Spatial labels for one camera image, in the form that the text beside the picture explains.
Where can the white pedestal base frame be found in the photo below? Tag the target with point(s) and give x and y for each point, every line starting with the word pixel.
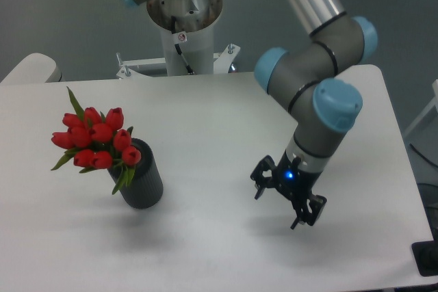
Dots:
pixel 224 62

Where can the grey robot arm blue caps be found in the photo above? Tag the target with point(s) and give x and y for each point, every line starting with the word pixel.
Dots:
pixel 305 85

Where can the white frame at right edge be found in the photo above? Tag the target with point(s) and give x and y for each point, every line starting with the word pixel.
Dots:
pixel 424 118

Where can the dark grey ribbed vase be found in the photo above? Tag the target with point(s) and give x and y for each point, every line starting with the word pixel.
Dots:
pixel 146 187

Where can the black device at table corner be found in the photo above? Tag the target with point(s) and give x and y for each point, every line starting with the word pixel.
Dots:
pixel 425 255

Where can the white chair armrest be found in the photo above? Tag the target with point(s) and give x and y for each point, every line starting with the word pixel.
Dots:
pixel 35 68

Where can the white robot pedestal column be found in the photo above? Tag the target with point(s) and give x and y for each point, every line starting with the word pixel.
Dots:
pixel 187 32

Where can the red tulip bouquet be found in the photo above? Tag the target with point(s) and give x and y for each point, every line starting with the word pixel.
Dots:
pixel 97 141

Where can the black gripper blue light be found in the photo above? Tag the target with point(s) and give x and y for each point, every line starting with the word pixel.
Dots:
pixel 297 184

